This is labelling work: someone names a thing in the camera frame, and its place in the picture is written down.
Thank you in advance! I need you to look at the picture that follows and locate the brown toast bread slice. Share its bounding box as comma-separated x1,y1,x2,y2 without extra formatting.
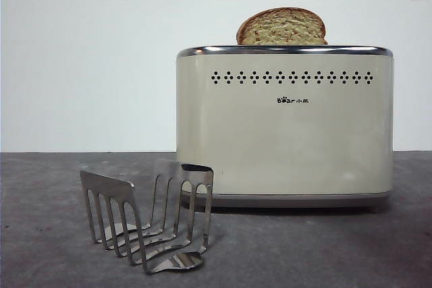
236,7,329,46

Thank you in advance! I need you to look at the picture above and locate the cream two-slot toaster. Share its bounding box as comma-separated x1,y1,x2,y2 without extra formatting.
174,44,395,214

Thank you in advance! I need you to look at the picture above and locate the stainless steel toast rack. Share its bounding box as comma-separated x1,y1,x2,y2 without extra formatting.
79,159,215,275

